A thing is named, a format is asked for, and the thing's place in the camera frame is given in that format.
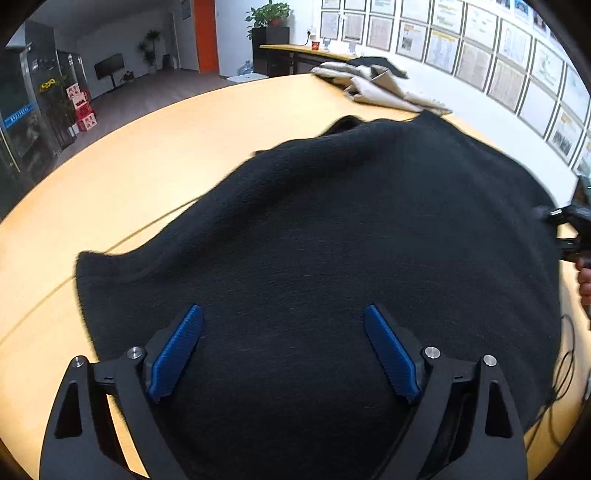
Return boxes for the black sweater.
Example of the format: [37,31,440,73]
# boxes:
[76,112,561,479]

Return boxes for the person's right hand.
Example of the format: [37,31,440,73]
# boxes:
[575,258,591,309]

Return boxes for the beige folded garment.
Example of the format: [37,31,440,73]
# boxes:
[311,62,452,116]

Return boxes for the red and white boxes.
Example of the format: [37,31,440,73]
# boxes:
[66,83,97,131]

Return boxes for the narrow yellow side table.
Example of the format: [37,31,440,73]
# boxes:
[259,44,356,74]

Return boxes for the black tv on stand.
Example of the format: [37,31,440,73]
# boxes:
[94,53,124,89]

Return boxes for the potted green plant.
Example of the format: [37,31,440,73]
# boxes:
[245,0,290,77]

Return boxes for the tall plant by tv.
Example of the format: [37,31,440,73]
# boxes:
[137,29,161,74]

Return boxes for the orange door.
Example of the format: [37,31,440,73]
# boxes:
[192,0,218,72]

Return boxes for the black cable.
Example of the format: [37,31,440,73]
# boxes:
[523,313,578,453]

